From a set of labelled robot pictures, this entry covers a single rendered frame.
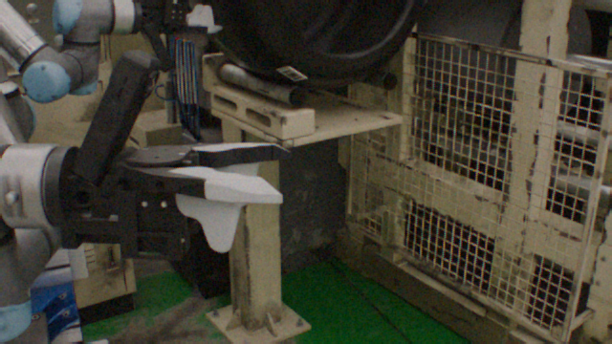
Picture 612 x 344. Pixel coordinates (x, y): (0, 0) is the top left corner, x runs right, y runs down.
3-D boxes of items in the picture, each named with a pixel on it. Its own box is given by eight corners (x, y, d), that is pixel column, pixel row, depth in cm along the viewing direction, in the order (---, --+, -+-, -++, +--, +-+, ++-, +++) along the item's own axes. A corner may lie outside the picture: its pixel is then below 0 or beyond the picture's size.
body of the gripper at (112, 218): (206, 231, 56) (82, 227, 57) (203, 139, 54) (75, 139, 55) (189, 262, 49) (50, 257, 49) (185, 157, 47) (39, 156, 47)
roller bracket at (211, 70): (203, 91, 165) (201, 54, 162) (321, 73, 186) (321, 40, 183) (207, 93, 163) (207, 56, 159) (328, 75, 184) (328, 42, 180)
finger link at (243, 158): (274, 196, 62) (190, 211, 57) (274, 138, 60) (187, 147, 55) (292, 204, 59) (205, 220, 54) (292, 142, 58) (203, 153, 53)
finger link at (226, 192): (284, 260, 45) (197, 233, 50) (283, 181, 44) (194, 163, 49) (255, 272, 42) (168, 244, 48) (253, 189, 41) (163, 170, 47)
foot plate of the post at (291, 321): (205, 316, 213) (204, 307, 212) (270, 293, 227) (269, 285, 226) (243, 355, 192) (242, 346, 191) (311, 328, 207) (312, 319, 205)
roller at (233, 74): (234, 76, 167) (220, 82, 165) (230, 61, 165) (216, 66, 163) (308, 103, 140) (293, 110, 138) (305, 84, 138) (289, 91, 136)
